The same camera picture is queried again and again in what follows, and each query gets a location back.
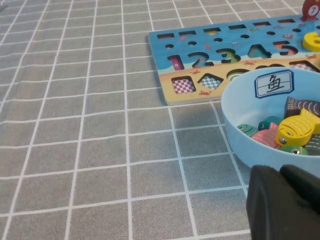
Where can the dark brown wooden fish piece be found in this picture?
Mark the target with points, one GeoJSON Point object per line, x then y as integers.
{"type": "Point", "coordinates": [297, 105]}

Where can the colourful wooden number puzzle board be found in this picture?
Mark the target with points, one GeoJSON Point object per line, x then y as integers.
{"type": "Point", "coordinates": [225, 45]}

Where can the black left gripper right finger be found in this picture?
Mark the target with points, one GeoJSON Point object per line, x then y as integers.
{"type": "Point", "coordinates": [305, 185]}

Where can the bright green wooden fish piece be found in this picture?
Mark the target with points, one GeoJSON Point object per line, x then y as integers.
{"type": "Point", "coordinates": [293, 150]}

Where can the dark grey wooden fish piece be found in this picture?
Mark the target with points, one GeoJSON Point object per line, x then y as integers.
{"type": "Point", "coordinates": [313, 143]}

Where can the teal green wooden fish piece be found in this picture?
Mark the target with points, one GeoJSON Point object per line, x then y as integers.
{"type": "Point", "coordinates": [246, 130]}

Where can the yellow wooden fish piece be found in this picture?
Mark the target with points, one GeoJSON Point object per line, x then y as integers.
{"type": "Point", "coordinates": [300, 127]}

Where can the light blue plastic bowl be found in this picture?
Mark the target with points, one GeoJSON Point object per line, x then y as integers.
{"type": "Point", "coordinates": [240, 105]}

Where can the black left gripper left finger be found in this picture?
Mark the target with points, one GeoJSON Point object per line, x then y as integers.
{"type": "Point", "coordinates": [275, 207]}

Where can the yellow wooden number six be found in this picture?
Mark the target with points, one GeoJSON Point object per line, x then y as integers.
{"type": "Point", "coordinates": [310, 42]}

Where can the teal blue wooden fish piece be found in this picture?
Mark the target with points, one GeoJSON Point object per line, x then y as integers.
{"type": "Point", "coordinates": [268, 121]}

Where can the grey checked tablecloth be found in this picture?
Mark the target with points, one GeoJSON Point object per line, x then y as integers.
{"type": "Point", "coordinates": [75, 150]}

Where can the red wooden fish piece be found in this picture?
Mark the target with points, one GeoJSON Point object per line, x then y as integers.
{"type": "Point", "coordinates": [310, 11]}

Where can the pink wooden fish piece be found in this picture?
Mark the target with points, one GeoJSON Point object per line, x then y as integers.
{"type": "Point", "coordinates": [266, 137]}

